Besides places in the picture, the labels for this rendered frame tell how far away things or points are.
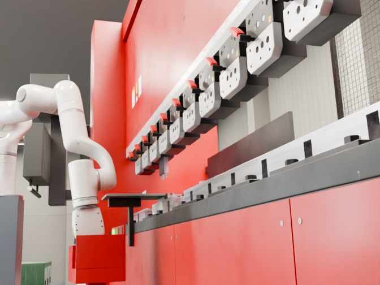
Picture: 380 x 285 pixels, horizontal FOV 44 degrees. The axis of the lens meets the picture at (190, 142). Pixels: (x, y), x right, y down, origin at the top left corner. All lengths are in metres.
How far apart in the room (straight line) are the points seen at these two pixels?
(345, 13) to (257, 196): 0.38
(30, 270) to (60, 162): 3.09
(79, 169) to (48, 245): 11.07
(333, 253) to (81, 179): 1.08
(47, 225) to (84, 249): 11.12
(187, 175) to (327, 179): 2.50
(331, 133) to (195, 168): 2.33
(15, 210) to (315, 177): 1.60
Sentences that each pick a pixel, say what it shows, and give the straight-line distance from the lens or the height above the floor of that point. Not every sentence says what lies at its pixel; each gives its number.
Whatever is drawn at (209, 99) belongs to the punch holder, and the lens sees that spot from 1.48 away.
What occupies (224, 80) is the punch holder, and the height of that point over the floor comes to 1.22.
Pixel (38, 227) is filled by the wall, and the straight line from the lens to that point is 12.70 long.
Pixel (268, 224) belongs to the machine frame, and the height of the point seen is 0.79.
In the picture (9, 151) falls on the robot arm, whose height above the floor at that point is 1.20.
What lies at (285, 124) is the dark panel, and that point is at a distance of 2.17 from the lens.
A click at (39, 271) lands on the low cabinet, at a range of 6.48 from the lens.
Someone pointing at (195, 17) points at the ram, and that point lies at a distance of 1.72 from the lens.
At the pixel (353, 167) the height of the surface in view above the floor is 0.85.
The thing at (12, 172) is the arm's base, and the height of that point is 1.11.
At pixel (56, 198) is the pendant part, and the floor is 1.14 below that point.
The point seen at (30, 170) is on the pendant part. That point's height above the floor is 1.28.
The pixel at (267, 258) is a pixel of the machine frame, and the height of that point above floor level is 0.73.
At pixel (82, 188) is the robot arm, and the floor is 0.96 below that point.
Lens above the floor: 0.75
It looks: 13 degrees up
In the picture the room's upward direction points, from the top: 2 degrees counter-clockwise
